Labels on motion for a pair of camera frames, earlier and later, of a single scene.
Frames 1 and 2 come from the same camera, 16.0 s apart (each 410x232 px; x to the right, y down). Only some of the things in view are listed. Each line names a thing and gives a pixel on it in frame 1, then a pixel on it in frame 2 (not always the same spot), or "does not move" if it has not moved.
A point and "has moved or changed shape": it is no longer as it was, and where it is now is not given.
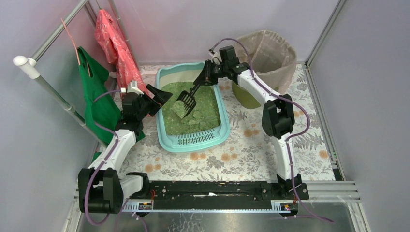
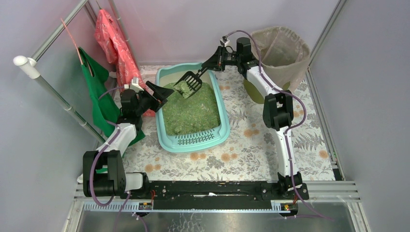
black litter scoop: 188,99 to 193,81
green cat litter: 205,115 does not move
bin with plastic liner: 272,60 has moved or changed shape
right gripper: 207,74 to 219,59
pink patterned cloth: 116,50 does not move
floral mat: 248,153 does not move
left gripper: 151,100 does not move
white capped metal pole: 29,65 does not move
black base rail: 222,195 does not move
